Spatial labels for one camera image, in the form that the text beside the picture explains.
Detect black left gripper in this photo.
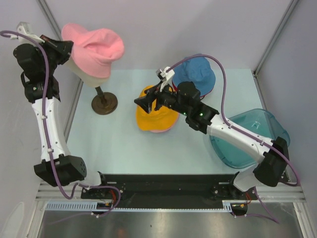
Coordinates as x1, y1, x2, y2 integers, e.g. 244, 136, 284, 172
34, 35, 73, 75

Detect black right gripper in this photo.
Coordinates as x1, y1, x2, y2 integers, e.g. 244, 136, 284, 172
134, 80, 189, 117

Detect yellow hat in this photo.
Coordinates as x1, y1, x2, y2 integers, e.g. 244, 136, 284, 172
136, 100, 179, 131

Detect pink bucket hat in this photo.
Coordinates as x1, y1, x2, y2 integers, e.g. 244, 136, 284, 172
150, 115, 179, 133

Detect blue hat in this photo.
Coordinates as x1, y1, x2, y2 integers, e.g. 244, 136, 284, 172
172, 57, 216, 95

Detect red bucket hat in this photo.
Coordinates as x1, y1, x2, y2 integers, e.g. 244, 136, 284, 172
172, 83, 213, 96

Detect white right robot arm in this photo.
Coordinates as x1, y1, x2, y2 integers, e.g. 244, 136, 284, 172
134, 82, 289, 199

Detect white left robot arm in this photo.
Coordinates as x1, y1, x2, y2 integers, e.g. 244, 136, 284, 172
13, 36, 109, 198

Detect brown wooden stand base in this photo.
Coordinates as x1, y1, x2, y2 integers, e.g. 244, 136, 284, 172
91, 86, 118, 115

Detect beige mannequin head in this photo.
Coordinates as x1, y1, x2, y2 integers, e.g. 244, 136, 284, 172
64, 57, 109, 88

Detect teal plastic basket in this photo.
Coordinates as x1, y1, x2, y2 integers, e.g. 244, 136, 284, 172
207, 109, 290, 169

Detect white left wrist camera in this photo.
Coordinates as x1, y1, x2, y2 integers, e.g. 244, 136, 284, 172
10, 22, 45, 45

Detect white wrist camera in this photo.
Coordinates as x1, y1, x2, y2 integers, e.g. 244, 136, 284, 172
10, 22, 45, 45
156, 67, 175, 92

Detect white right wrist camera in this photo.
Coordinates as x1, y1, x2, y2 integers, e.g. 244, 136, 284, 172
156, 67, 175, 92

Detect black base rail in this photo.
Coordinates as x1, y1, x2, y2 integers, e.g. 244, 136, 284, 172
81, 174, 257, 209

